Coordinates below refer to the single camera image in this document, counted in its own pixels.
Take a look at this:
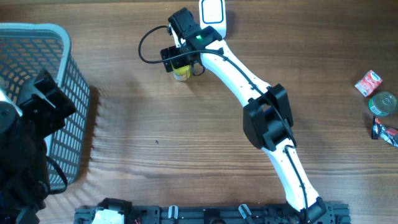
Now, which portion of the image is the black red snack packet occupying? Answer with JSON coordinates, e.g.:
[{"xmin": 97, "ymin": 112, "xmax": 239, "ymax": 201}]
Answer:
[{"xmin": 371, "ymin": 116, "xmax": 398, "ymax": 147}]

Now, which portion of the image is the grey plastic mesh basket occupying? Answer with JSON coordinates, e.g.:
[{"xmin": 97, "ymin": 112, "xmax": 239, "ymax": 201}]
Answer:
[{"xmin": 1, "ymin": 23, "xmax": 90, "ymax": 184}]

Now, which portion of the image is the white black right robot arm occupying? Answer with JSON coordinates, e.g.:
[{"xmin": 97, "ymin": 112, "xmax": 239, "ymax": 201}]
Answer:
[{"xmin": 160, "ymin": 7, "xmax": 326, "ymax": 223}]

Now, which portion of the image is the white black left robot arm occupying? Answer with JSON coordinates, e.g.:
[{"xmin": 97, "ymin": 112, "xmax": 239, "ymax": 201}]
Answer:
[{"xmin": 1, "ymin": 69, "xmax": 76, "ymax": 223}]

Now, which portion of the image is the white barcode scanner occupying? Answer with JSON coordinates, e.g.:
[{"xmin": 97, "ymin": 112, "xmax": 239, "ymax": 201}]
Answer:
[{"xmin": 199, "ymin": 0, "xmax": 226, "ymax": 39}]

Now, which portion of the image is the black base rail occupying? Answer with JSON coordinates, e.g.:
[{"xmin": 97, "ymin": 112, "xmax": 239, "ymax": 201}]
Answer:
[{"xmin": 73, "ymin": 197, "xmax": 352, "ymax": 224}]

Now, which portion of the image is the red white snack box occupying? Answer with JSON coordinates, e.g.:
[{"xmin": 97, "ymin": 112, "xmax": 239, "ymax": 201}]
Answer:
[{"xmin": 354, "ymin": 70, "xmax": 382, "ymax": 97}]

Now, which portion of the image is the yellow candy bottle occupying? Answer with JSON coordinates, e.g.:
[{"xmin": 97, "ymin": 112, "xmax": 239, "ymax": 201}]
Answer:
[{"xmin": 172, "ymin": 65, "xmax": 192, "ymax": 82}]

